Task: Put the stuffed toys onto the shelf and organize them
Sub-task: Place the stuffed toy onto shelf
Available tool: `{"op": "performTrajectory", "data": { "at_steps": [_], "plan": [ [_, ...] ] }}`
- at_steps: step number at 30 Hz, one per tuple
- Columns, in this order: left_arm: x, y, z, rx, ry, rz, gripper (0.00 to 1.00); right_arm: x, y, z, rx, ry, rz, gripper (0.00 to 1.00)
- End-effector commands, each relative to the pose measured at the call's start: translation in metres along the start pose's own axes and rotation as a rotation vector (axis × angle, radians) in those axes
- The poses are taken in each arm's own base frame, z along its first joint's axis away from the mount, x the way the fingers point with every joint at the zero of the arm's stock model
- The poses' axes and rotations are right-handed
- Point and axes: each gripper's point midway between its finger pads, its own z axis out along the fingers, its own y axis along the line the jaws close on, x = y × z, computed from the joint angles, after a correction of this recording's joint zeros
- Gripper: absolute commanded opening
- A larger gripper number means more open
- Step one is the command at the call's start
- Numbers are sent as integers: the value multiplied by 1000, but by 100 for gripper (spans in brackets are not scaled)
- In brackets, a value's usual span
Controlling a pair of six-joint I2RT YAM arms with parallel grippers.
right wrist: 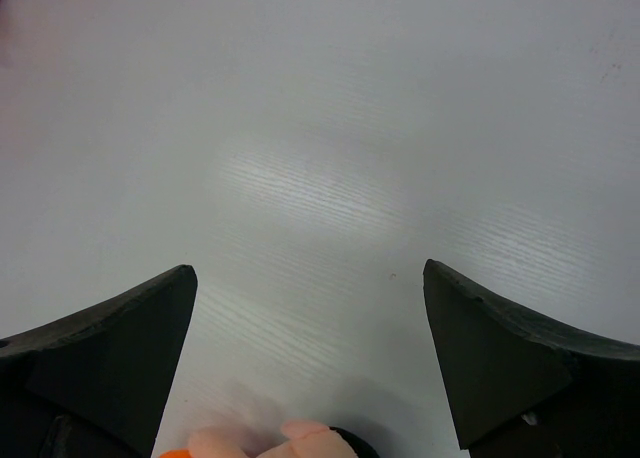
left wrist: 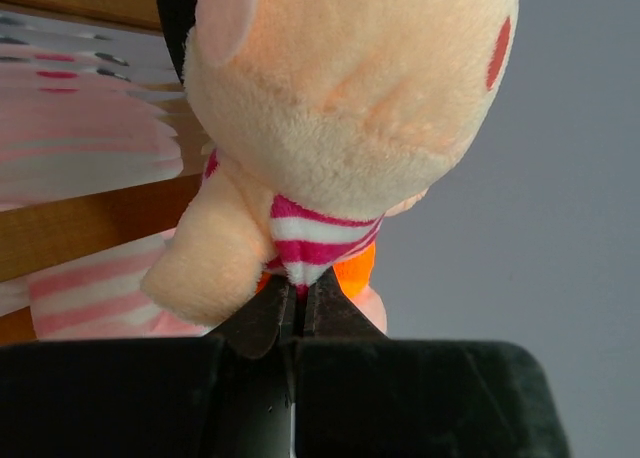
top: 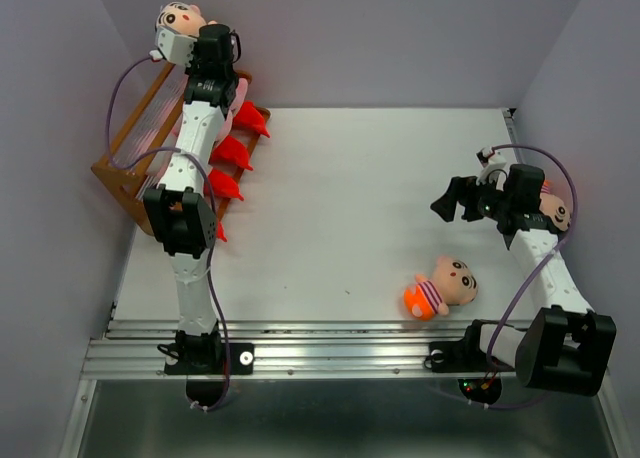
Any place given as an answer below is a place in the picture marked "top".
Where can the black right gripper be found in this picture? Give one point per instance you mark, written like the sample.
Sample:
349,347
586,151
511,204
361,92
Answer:
461,190

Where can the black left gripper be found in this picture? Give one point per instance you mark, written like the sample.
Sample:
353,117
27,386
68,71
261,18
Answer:
193,68

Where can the pink striped pig plush front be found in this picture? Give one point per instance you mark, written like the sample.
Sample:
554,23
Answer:
240,94

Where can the pink striped pig plush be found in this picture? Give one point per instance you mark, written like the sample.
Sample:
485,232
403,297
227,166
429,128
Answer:
223,132
160,159
240,94

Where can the pink striped pig plush back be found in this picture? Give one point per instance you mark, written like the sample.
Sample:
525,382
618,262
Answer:
223,132

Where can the boy doll orange pants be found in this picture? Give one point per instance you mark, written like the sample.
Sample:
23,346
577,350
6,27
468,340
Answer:
450,284
183,18
554,207

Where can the red shark plush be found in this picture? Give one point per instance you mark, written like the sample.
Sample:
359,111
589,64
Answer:
220,232
221,185
231,150
252,118

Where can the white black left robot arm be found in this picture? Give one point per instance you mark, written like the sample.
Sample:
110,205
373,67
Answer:
180,206

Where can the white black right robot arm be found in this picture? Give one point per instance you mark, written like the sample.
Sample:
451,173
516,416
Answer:
567,346

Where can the wooden tiered shelf rack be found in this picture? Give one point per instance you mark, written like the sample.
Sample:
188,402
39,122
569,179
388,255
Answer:
155,116

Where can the boy doll orange pants front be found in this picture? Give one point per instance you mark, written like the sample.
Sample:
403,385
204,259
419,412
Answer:
450,284

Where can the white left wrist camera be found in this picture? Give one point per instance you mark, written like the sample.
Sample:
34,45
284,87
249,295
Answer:
173,47

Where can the aluminium front mounting rail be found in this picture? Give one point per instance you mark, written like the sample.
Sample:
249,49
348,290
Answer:
282,351

